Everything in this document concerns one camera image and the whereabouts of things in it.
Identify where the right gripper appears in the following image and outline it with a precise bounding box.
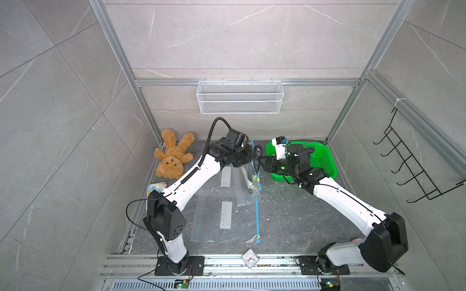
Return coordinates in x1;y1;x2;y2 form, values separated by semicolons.
258;155;299;179

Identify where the dark eggplant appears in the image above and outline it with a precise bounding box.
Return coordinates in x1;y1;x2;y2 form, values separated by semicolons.
253;145;263;176

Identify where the clear zip-top bag blue zipper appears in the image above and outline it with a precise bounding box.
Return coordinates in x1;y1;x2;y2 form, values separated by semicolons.
233;160;262;207

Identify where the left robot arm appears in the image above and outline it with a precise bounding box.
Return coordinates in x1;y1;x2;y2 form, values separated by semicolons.
132;117;254;275

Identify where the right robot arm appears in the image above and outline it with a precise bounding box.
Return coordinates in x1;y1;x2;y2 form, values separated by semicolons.
253;144;408;273

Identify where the green plastic basket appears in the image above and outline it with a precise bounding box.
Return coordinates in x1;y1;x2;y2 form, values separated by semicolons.
265;139;338;181

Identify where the brown teddy bear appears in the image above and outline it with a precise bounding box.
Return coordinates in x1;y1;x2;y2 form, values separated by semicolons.
154;129;195;179

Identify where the colourful tissue pack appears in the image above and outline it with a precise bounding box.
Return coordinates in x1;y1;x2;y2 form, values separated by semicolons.
147;182;167;198

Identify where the small white clock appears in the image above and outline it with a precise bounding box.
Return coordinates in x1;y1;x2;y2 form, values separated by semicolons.
241;249;260;269

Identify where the white wire wall basket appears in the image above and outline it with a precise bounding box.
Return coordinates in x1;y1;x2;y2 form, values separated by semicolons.
196;81;284;114

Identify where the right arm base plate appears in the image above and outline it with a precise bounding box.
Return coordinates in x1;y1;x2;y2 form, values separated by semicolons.
296;255;350;276

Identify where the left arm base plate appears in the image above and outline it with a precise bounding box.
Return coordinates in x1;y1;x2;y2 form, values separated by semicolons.
154;256;205;276

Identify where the black wall hook rack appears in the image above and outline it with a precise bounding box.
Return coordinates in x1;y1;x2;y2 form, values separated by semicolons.
373;109;466;204

